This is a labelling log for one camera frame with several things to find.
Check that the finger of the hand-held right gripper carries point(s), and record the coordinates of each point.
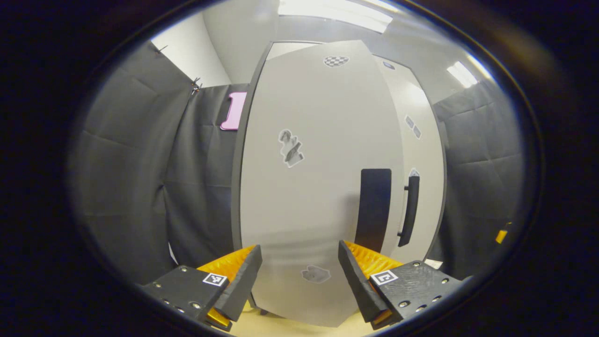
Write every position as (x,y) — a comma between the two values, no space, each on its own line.
(501,236)

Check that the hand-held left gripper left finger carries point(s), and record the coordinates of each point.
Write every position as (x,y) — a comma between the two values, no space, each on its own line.
(243,285)

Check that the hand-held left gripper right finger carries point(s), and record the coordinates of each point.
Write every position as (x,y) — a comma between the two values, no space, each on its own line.
(358,281)

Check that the grey shoe cabinet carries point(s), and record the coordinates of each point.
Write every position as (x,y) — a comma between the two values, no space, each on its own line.
(235,187)

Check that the black backdrop cloth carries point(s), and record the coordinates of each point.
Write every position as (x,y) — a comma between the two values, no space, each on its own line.
(140,187)

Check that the small ceiling light panel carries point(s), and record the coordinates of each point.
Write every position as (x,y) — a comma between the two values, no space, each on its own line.
(462,74)

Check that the large ceiling light panel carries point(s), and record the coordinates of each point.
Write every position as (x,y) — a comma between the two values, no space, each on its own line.
(334,14)

